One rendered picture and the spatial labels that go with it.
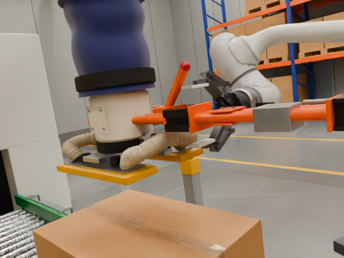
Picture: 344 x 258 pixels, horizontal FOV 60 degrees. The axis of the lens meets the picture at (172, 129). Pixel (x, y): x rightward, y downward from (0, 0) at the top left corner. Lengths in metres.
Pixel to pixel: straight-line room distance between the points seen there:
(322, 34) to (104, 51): 0.60
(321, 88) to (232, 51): 8.56
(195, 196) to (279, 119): 0.94
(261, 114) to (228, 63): 0.41
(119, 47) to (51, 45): 9.27
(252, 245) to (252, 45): 0.57
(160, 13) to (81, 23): 11.91
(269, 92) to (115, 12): 0.48
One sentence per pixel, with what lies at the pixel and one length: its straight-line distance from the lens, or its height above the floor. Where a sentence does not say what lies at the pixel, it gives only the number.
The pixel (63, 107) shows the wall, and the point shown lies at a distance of 9.88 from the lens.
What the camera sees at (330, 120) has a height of 1.26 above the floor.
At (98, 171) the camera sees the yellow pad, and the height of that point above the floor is 1.16.
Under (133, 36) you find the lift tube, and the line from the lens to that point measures 0.81.
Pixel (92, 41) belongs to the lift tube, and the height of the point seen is 1.48.
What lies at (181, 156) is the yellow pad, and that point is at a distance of 0.80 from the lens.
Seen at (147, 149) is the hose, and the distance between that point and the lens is 0.68.
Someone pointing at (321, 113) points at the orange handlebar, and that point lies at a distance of 0.52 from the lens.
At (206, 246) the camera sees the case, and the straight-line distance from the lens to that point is 0.78.
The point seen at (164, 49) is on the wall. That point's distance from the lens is 12.41.
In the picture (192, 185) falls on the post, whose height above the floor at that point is 0.88.
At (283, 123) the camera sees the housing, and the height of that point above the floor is 1.25.
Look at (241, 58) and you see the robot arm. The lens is 0.93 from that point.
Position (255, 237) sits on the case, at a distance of 0.88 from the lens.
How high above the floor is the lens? 1.34
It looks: 8 degrees down
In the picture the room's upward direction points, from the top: 8 degrees counter-clockwise
